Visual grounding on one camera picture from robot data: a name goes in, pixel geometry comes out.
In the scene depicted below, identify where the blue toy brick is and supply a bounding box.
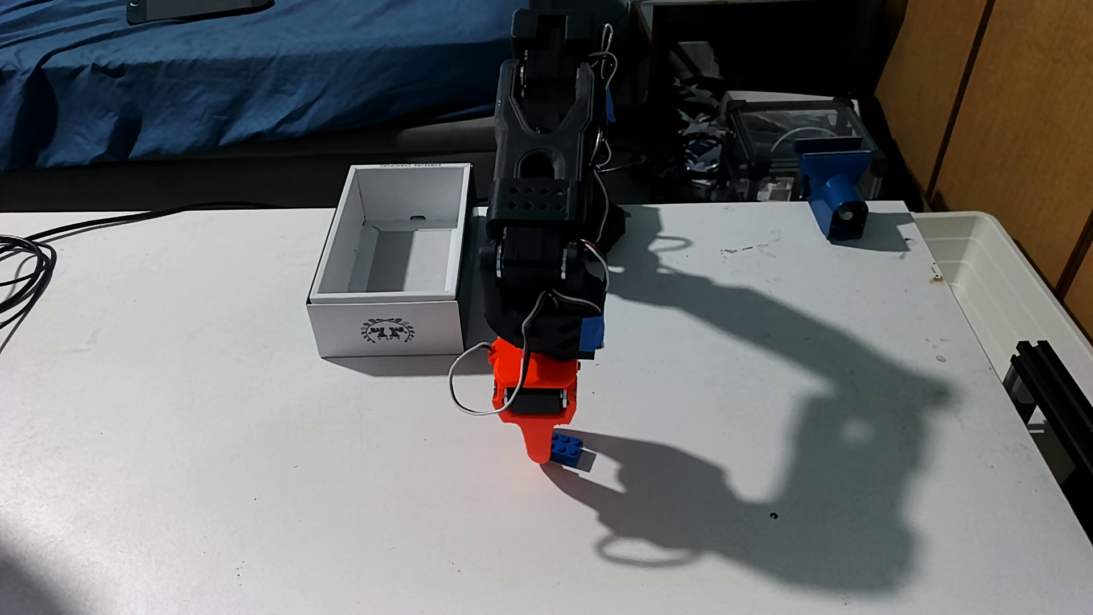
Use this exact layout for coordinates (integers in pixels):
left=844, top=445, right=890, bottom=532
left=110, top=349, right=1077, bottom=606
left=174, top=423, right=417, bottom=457
left=549, top=432, right=596, bottom=473

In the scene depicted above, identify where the white cardboard box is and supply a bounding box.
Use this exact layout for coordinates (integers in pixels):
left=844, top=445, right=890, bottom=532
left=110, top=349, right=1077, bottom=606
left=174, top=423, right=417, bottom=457
left=307, top=163, right=473, bottom=358

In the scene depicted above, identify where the blue white electronic part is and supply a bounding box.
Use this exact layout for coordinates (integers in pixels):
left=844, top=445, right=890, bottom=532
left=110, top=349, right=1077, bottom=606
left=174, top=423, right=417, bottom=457
left=680, top=120, right=727, bottom=176

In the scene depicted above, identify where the clear acrylic case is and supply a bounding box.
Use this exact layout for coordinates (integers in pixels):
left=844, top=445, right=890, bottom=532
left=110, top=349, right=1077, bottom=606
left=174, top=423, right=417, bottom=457
left=717, top=92, right=885, bottom=203

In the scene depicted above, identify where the grey bed base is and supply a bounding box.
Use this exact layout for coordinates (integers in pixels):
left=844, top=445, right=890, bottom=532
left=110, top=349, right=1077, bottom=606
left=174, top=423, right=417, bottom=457
left=0, top=115, right=505, bottom=215

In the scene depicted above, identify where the blue bed sheet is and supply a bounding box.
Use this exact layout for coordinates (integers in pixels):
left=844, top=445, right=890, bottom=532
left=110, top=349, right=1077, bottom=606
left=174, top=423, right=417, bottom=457
left=0, top=0, right=524, bottom=172

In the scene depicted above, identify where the white plastic bin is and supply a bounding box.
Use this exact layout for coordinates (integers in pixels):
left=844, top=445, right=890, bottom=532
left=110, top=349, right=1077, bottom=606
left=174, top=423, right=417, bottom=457
left=912, top=211, right=1093, bottom=479

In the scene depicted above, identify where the dark flat device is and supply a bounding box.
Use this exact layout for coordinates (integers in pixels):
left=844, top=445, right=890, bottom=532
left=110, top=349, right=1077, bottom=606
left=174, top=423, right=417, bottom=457
left=126, top=0, right=276, bottom=27

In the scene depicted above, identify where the black aluminium extrusion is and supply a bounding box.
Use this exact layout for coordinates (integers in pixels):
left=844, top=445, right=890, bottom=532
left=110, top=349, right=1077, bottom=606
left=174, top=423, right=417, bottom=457
left=1003, top=340, right=1093, bottom=543

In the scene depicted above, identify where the wooden cabinet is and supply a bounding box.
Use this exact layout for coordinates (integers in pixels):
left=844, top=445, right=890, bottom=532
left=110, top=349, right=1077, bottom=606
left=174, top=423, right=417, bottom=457
left=871, top=0, right=1093, bottom=338

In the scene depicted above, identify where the white gripper motor cable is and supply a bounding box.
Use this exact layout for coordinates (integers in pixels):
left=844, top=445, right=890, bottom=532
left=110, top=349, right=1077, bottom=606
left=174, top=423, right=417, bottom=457
left=448, top=286, right=609, bottom=417

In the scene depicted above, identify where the blue printed clamp mount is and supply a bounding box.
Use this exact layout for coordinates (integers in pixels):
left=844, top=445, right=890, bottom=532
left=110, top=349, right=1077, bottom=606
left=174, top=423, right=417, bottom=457
left=794, top=137, right=874, bottom=244

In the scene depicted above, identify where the black cable bundle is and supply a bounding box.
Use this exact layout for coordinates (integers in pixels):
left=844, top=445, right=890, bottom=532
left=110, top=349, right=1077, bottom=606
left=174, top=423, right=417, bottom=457
left=0, top=202, right=287, bottom=343

